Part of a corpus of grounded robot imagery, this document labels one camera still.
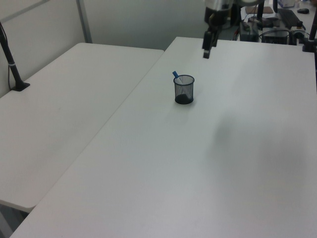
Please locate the black clamp pole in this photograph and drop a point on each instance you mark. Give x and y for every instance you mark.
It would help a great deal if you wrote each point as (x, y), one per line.
(310, 37)

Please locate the black keyboard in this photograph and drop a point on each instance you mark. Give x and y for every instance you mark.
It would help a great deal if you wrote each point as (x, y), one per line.
(288, 17)

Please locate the dark controller box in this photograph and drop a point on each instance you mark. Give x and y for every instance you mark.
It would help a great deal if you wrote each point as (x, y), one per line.
(276, 36)

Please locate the black camera pole with base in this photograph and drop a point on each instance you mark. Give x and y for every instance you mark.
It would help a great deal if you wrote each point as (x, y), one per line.
(12, 67)

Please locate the black electronics box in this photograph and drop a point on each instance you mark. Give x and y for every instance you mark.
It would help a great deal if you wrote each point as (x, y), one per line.
(248, 32)

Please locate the black monitor stand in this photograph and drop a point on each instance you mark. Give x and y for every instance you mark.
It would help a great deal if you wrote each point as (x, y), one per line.
(260, 12)

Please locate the emergency stop button box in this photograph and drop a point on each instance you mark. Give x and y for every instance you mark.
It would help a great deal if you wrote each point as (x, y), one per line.
(298, 31)

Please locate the black computer mouse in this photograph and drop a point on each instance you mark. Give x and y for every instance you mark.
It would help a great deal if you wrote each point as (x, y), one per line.
(303, 10)

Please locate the blue and white marker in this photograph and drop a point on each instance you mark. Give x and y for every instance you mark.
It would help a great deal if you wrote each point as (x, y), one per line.
(176, 75)

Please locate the black mesh pen cup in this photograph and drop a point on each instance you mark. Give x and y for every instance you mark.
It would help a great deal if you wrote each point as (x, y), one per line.
(183, 99)

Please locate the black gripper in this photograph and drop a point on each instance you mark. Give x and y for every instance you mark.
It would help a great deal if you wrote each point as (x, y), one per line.
(218, 18)

